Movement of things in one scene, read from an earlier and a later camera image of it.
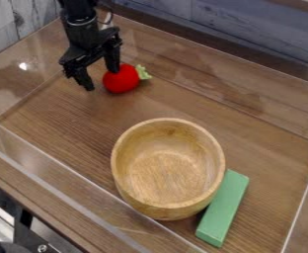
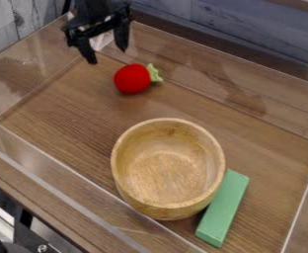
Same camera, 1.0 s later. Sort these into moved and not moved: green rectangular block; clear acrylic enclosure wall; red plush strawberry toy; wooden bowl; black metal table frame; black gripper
Moved: red plush strawberry toy; black gripper
Not moved: green rectangular block; clear acrylic enclosure wall; black metal table frame; wooden bowl
